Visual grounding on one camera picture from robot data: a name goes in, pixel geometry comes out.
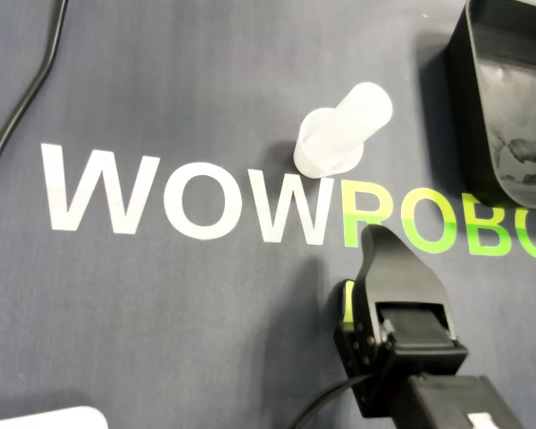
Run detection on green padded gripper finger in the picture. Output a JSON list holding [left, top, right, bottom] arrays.
[[337, 278, 356, 330]]

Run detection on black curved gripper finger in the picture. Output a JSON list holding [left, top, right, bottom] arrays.
[[353, 224, 457, 358]]

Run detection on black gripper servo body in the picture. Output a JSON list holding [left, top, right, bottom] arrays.
[[333, 307, 469, 419]]

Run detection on white translucent plastic tube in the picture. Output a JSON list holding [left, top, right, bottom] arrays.
[[303, 82, 393, 171]]

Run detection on white translucent plastic cup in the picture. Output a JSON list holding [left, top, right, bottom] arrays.
[[293, 106, 366, 180]]

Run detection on dark grey printed mat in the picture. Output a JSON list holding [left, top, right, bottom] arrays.
[[0, 0, 536, 429]]

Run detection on black plastic tray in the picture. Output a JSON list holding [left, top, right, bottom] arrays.
[[444, 0, 536, 209]]

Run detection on white desk lamp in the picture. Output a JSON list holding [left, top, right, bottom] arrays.
[[0, 405, 109, 429]]

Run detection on thin black servo wires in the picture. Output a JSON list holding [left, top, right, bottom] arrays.
[[289, 374, 368, 429]]

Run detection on thick black cable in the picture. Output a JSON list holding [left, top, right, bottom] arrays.
[[0, 0, 69, 198]]

